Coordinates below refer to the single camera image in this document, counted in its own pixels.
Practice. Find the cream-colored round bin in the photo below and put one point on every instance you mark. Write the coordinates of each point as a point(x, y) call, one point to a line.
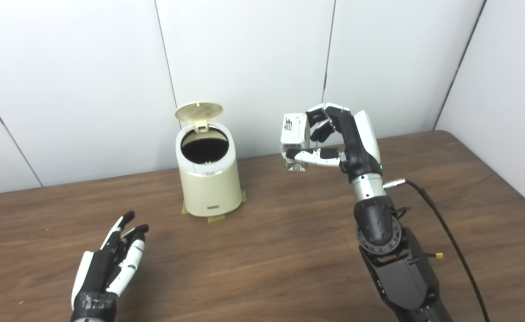
point(211, 190)

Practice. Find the yellow masking tape piece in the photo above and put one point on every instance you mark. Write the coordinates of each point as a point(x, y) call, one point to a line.
point(216, 219)
point(184, 208)

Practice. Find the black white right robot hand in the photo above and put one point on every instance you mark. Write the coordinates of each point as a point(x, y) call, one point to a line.
point(356, 147)

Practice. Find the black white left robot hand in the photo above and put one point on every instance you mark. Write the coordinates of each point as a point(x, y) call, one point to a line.
point(99, 273)

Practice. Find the white green milk carton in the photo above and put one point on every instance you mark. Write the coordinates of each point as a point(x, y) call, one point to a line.
point(293, 129)

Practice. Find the cream round bin lid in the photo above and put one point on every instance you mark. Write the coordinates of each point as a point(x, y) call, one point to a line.
point(199, 112)

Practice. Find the yellow connector plug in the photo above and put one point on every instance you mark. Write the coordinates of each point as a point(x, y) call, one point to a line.
point(438, 256)

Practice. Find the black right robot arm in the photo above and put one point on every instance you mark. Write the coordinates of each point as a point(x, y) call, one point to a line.
point(396, 273)

